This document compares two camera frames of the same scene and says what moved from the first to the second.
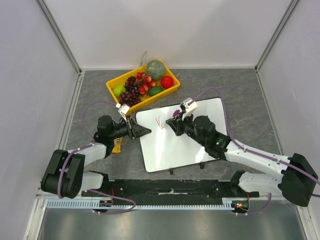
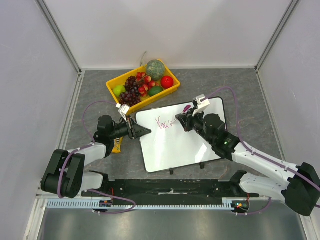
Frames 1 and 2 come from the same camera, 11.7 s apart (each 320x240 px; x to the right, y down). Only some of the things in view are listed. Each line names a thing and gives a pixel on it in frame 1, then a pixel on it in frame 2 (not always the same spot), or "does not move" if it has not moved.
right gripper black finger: x=173 y=122 to x=184 y=120
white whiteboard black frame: x=162 y=148 does not move
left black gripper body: x=129 y=128 does not move
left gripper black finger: x=139 y=130 does not move
